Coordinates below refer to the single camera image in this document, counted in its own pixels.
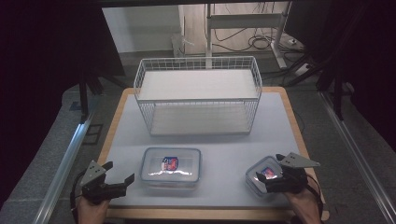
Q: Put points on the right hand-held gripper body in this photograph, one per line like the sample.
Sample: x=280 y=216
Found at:
x=289 y=182

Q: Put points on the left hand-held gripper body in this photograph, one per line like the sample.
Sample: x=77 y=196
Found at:
x=93 y=186

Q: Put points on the small clear plastic food container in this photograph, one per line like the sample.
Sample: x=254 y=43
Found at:
x=253 y=179

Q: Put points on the large clear plastic food container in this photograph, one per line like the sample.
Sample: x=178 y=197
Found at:
x=170 y=168

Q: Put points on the person's left hand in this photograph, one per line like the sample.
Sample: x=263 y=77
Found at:
x=91 y=213

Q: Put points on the person's right hand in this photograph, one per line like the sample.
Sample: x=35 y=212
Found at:
x=303 y=205

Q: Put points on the white table mat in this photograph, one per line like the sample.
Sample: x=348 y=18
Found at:
x=224 y=146

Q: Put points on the wooden table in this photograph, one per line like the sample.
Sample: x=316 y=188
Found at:
x=202 y=214

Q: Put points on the black tripod stand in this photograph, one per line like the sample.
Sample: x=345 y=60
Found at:
x=337 y=93
x=83 y=96

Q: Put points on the white power strip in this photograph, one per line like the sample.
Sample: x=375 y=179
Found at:
x=302 y=70

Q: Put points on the aluminium floor rail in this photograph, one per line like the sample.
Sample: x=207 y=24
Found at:
x=358 y=155
x=63 y=174

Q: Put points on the white metal stand frame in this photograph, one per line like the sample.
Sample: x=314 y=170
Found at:
x=246 y=20

